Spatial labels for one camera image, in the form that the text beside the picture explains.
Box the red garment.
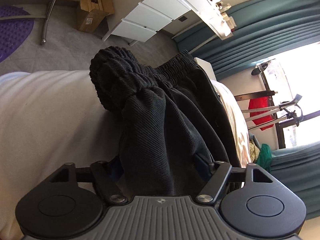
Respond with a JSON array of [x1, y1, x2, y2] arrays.
[[248, 96, 276, 131]]

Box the beige box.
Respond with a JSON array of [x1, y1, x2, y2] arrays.
[[223, 16, 237, 30]]

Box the white desk with drawers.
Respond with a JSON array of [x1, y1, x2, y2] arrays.
[[101, 0, 234, 47]]

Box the window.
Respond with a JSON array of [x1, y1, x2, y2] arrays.
[[250, 42, 320, 151]]

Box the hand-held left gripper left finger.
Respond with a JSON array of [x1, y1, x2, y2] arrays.
[[49, 160, 128, 204]]

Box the pastel bed sheet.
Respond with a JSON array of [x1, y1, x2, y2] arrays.
[[0, 70, 251, 233]]

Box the black pants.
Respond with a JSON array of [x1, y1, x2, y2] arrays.
[[89, 46, 244, 197]]

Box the teal curtain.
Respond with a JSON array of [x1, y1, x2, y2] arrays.
[[172, 0, 320, 77], [270, 144, 320, 221]]

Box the yellow knitted cloth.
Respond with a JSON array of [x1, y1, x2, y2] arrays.
[[248, 140, 261, 163]]

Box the purple textured mat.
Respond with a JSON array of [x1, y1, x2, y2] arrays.
[[0, 4, 34, 63]]

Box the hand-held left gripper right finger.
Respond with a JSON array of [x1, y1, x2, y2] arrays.
[[195, 155, 276, 203]]

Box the open cardboard box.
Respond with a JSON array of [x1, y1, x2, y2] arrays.
[[76, 0, 116, 34]]

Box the metal chair leg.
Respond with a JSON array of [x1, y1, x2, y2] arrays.
[[0, 0, 68, 46]]

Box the green clothes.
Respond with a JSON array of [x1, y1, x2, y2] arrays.
[[256, 144, 273, 173]]

